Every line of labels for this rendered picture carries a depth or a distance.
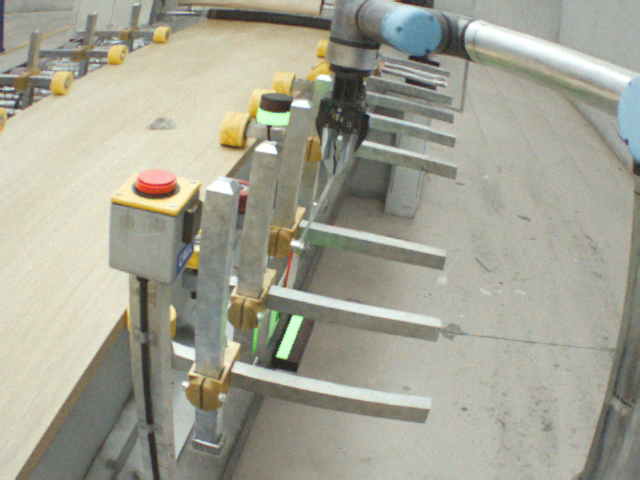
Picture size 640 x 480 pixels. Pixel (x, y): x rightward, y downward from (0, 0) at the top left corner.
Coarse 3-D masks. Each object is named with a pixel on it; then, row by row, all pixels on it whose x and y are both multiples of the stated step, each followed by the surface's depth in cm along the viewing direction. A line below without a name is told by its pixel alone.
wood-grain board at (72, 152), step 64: (128, 64) 250; (192, 64) 253; (256, 64) 259; (64, 128) 176; (128, 128) 179; (192, 128) 183; (0, 192) 134; (64, 192) 138; (0, 256) 110; (64, 256) 115; (0, 320) 93; (64, 320) 98; (0, 384) 79; (64, 384) 84; (0, 448) 68
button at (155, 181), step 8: (144, 176) 63; (152, 176) 64; (160, 176) 64; (168, 176) 64; (136, 184) 63; (144, 184) 62; (152, 184) 62; (160, 184) 62; (168, 184) 63; (176, 184) 64; (144, 192) 63; (152, 192) 62; (160, 192) 62; (168, 192) 63
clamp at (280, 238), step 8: (304, 208) 155; (296, 216) 151; (304, 216) 156; (296, 224) 148; (272, 232) 144; (280, 232) 144; (288, 232) 145; (296, 232) 149; (272, 240) 144; (280, 240) 144; (288, 240) 144; (272, 248) 145; (280, 248) 145; (288, 248) 144; (272, 256) 145; (280, 256) 145
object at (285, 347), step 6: (294, 318) 151; (300, 318) 151; (294, 324) 149; (288, 330) 146; (294, 330) 147; (288, 336) 145; (294, 336) 145; (282, 342) 142; (288, 342) 143; (282, 348) 140; (288, 348) 141; (282, 354) 139
